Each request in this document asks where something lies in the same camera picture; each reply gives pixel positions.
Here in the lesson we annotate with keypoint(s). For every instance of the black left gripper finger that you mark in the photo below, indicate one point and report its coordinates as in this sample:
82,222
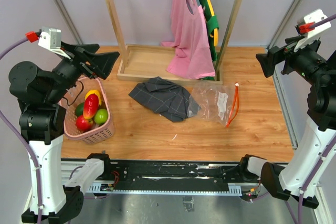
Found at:
96,65
83,53

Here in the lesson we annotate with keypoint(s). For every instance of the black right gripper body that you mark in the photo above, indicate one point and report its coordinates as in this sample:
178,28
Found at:
305,62

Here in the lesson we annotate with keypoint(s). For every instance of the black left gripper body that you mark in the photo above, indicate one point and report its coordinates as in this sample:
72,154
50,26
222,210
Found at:
69,70

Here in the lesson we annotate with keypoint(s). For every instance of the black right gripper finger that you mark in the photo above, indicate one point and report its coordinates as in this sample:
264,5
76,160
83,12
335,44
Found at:
269,60
293,39

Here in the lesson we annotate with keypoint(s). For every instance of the yellow fake lemon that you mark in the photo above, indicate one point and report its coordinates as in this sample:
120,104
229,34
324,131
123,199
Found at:
96,92

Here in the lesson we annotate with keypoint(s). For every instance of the red yellow fake mango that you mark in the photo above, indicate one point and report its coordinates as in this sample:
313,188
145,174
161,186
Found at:
91,106

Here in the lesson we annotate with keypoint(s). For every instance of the dark green fake lime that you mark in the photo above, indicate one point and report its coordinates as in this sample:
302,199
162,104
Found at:
79,109

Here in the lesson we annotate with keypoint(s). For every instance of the green fake apple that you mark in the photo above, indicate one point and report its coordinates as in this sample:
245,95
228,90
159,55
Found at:
101,116

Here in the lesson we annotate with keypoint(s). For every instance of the red fake apple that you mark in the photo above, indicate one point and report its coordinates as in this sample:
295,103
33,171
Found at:
83,124

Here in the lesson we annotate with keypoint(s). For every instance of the clear zip top bag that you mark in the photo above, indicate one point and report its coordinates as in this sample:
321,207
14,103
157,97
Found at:
214,102

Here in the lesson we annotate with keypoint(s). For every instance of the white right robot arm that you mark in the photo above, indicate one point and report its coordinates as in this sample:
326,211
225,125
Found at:
317,147

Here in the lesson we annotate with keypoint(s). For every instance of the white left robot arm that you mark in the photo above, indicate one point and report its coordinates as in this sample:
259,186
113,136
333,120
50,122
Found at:
41,130

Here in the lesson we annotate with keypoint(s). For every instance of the pink plastic basket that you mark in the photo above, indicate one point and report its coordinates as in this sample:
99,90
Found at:
74,97

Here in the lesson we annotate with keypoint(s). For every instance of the wooden clothes rack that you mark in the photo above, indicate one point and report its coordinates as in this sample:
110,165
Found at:
141,62

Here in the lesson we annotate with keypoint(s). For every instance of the green t-shirt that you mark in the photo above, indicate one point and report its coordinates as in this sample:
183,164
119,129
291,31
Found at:
211,30

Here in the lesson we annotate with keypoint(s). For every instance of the dark grey checked cloth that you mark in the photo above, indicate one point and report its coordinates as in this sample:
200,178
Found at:
163,97

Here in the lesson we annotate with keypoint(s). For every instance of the pink t-shirt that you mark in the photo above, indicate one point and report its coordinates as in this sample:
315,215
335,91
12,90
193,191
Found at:
192,58

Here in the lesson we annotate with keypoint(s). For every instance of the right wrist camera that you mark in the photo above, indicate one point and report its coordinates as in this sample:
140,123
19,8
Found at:
311,27

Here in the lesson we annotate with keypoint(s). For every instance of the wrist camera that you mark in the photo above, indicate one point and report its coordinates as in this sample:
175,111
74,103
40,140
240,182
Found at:
311,27
48,38

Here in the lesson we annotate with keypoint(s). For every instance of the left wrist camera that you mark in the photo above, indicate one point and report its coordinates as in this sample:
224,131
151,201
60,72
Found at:
48,38

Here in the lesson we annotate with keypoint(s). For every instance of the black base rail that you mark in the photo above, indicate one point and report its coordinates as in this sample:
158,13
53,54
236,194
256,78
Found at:
176,175

